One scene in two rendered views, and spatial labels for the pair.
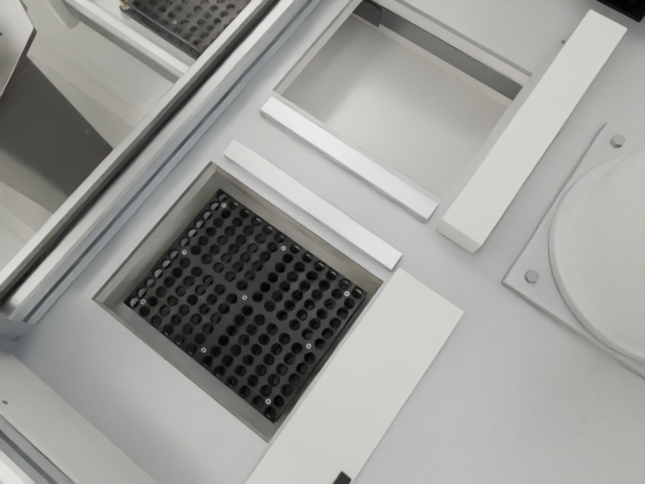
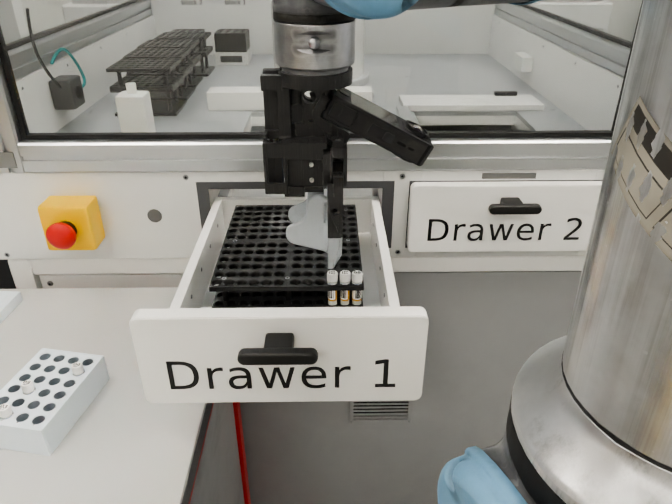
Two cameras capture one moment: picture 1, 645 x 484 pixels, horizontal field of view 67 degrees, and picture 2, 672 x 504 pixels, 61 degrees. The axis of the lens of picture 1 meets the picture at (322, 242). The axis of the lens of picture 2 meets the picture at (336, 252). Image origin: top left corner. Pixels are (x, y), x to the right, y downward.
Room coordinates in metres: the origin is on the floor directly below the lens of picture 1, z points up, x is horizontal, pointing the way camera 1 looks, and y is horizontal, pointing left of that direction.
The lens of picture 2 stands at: (0.95, 0.65, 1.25)
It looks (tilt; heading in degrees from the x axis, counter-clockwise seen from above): 29 degrees down; 228
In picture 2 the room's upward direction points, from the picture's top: straight up
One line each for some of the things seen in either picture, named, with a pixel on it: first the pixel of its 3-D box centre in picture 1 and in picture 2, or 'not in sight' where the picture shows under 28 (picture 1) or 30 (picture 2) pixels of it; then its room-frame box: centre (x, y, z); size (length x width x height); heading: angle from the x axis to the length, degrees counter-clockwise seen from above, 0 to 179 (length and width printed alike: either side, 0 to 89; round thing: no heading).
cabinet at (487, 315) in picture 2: not in sight; (329, 299); (0.12, -0.29, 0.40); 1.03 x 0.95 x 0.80; 139
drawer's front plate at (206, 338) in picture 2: not in sight; (282, 356); (0.69, 0.28, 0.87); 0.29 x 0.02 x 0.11; 139
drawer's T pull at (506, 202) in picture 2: not in sight; (512, 205); (0.26, 0.27, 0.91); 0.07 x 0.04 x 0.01; 139
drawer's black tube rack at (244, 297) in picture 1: (249, 302); not in sight; (0.11, 0.10, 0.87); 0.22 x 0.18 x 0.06; 49
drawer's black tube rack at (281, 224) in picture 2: not in sight; (292, 261); (0.56, 0.13, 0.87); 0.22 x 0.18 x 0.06; 49
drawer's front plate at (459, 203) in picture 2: not in sight; (504, 217); (0.24, 0.25, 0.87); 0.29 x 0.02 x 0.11; 139
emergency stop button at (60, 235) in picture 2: not in sight; (62, 234); (0.76, -0.14, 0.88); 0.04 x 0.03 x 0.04; 139
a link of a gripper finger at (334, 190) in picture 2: not in sight; (333, 195); (0.60, 0.26, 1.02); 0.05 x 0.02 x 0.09; 49
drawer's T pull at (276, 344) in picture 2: not in sight; (278, 348); (0.71, 0.30, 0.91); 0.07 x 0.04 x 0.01; 139
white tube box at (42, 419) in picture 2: not in sight; (45, 397); (0.87, 0.06, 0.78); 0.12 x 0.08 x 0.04; 37
